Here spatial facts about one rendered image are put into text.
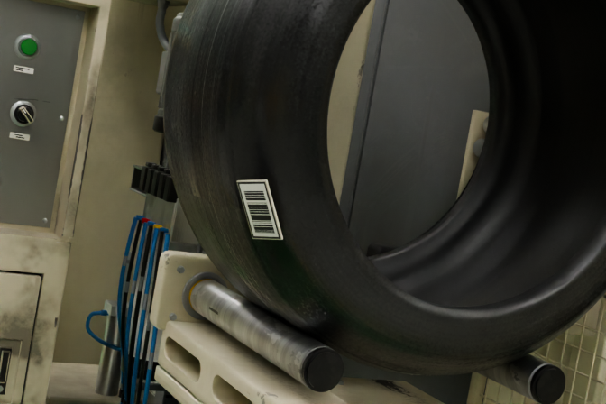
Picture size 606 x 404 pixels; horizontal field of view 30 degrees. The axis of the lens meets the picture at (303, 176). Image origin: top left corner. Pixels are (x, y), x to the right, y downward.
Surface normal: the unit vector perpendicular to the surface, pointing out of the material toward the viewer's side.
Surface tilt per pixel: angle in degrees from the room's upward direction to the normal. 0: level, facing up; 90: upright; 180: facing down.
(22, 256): 90
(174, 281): 90
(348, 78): 90
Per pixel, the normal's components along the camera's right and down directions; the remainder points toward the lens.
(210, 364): -0.89, -0.13
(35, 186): 0.42, 0.12
